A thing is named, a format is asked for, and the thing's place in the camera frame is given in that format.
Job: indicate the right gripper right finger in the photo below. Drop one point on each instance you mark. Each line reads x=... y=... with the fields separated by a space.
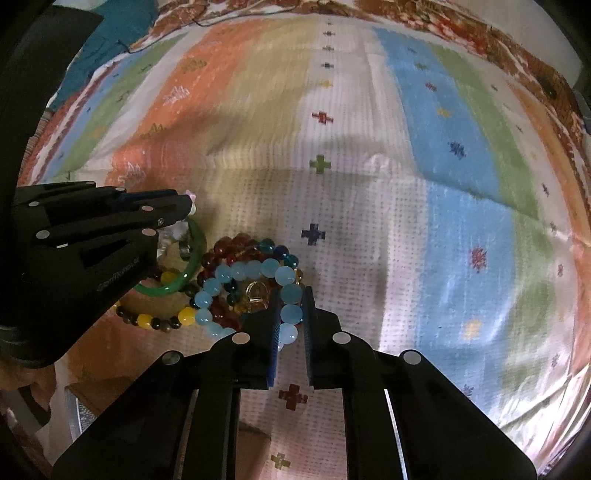
x=404 y=419

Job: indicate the silver metal tin box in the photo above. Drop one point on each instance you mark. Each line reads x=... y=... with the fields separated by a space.
x=79 y=416

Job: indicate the teal shirt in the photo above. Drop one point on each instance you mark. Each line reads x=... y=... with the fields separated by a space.
x=123 y=23

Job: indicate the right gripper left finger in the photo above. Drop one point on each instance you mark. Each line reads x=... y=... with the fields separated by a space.
x=179 y=418

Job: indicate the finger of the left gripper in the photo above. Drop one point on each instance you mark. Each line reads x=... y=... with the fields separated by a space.
x=52 y=223
x=69 y=191

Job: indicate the colourful striped cloth mat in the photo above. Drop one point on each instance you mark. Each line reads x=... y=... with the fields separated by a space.
x=426 y=193

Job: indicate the green jade bangle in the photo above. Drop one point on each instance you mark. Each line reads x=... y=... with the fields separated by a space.
x=197 y=244

